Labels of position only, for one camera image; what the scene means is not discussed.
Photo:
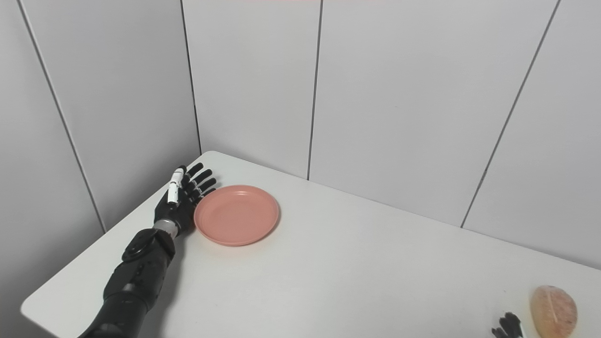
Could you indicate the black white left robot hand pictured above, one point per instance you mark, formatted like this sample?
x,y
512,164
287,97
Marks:
x,y
181,211

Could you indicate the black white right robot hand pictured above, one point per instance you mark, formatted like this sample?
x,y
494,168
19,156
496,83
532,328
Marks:
x,y
509,327

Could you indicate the brown bread roll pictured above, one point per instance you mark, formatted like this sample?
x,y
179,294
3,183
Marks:
x,y
554,312

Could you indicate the pink round plate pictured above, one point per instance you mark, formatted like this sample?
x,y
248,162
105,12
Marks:
x,y
236,215

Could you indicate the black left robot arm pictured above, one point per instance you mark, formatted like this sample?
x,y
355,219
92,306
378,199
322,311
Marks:
x,y
134,281

